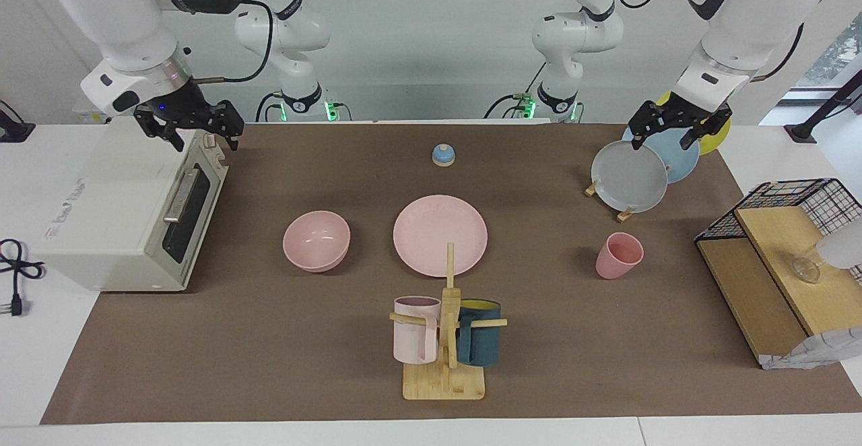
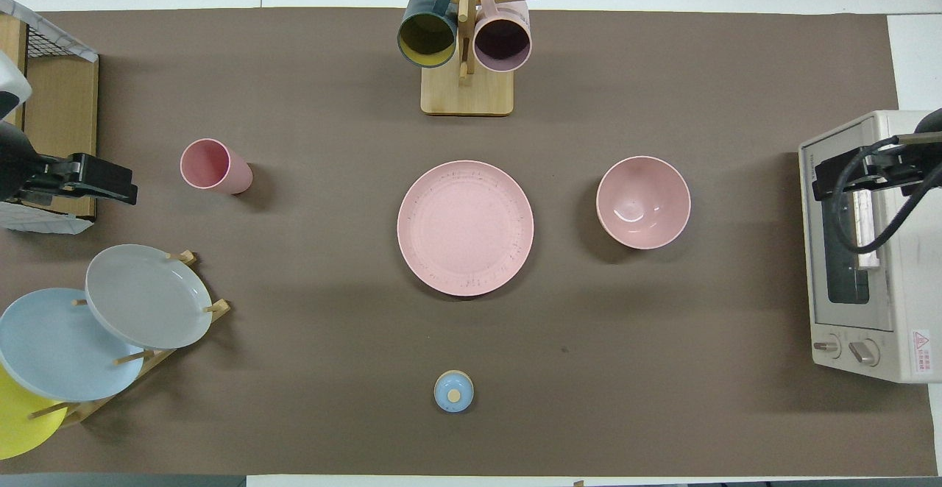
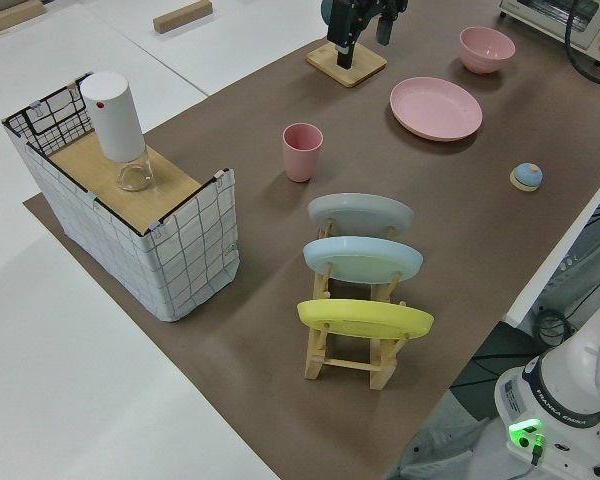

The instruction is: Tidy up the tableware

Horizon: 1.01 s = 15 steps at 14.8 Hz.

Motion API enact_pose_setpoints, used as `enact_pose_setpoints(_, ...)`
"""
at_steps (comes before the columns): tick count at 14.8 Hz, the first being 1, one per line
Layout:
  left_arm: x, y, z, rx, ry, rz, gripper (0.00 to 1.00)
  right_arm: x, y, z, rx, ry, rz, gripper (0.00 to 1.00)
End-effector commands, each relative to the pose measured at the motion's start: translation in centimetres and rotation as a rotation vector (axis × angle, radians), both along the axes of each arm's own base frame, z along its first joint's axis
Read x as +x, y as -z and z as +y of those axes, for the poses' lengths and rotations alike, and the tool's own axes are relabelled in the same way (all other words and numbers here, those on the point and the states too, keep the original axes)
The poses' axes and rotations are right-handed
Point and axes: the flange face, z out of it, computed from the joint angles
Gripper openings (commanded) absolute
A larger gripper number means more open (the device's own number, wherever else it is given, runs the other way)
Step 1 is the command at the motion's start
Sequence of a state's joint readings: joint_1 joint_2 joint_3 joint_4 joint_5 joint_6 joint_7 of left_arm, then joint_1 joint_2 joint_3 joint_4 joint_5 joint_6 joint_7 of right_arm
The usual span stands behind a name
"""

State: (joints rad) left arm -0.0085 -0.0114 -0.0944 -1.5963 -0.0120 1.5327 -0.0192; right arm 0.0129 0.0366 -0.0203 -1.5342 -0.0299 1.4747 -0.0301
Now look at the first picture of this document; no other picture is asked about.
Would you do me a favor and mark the pink cup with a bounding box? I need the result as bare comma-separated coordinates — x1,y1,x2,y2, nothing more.
595,232,644,280

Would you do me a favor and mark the pink bowl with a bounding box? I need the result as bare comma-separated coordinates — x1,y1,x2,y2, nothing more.
283,211,352,273

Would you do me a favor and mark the light blue plate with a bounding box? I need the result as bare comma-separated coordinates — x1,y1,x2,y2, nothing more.
622,126,701,185

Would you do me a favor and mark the yellow plate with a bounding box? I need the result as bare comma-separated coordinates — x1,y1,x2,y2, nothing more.
657,91,732,156

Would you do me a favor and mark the grey plate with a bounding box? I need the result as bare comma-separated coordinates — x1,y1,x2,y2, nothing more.
591,140,669,214

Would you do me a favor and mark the wooden plate rack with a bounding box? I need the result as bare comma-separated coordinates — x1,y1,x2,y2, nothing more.
585,178,635,223

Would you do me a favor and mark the white toaster oven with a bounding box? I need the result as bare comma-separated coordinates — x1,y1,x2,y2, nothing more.
34,117,230,293

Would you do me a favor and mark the black clamp stand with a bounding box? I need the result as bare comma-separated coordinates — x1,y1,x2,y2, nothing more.
785,69,862,142

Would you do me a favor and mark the black desk clamp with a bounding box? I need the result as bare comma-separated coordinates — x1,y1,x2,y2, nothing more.
0,99,36,144

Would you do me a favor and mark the clear wine glass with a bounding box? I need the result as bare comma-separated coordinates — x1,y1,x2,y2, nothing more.
791,220,862,284

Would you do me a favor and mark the pink plate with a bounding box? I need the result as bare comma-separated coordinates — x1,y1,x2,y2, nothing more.
393,195,488,277

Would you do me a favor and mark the brown table mat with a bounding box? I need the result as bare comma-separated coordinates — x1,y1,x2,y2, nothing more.
39,123,862,425

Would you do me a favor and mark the white patterned cloth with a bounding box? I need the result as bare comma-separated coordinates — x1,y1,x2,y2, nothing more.
761,327,862,371

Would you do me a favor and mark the dark teal mug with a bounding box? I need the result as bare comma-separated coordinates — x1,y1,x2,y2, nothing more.
456,299,502,367

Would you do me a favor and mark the light pink mug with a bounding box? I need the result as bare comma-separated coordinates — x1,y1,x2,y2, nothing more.
393,296,442,364

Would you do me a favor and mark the wooden mug tree stand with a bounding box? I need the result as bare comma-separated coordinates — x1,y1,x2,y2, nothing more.
389,243,508,401

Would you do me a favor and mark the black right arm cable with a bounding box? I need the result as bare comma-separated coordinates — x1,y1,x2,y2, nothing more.
192,0,277,86

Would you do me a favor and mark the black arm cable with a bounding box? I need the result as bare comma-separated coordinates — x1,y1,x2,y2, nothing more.
606,0,805,84
192,0,277,86

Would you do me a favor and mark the toaster oven door handle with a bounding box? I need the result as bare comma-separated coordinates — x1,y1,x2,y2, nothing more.
164,168,201,224

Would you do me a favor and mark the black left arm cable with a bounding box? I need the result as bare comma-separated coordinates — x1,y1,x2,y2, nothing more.
606,0,805,84

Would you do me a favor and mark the wooden shelf with wire basket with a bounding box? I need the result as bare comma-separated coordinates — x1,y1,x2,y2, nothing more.
694,178,862,367

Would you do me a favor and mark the black power cable with plug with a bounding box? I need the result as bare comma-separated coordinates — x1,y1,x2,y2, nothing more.
0,238,45,317

